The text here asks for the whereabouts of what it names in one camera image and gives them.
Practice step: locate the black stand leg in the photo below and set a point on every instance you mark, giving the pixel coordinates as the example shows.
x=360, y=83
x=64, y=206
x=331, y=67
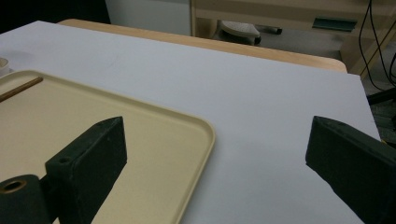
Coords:
x=381, y=95

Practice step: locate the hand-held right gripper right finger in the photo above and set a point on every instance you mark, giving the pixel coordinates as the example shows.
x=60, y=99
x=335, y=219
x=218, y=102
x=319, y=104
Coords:
x=355, y=161

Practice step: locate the small cream dish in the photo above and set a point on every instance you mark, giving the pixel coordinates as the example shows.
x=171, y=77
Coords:
x=3, y=67

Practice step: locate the brown wooden chopstick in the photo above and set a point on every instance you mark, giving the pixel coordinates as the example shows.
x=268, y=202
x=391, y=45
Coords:
x=21, y=88

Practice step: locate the beige plastic tray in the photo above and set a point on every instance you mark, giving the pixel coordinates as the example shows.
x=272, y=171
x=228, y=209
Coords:
x=149, y=149

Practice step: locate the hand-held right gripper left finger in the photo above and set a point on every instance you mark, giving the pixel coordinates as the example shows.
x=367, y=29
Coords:
x=90, y=161

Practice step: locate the white table mat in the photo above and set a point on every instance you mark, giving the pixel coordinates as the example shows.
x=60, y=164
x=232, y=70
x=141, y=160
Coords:
x=233, y=93

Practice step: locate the white chair base foot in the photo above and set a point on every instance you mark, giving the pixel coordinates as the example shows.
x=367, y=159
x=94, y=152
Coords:
x=238, y=29

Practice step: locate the grey rod with black tip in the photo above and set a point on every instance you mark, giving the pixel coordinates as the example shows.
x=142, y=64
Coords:
x=272, y=30

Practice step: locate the white cabinet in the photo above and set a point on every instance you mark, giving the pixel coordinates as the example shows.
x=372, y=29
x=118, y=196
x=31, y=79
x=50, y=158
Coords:
x=149, y=15

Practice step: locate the light wooden furniture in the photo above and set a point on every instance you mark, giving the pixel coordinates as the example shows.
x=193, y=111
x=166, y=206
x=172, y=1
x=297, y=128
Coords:
x=280, y=11

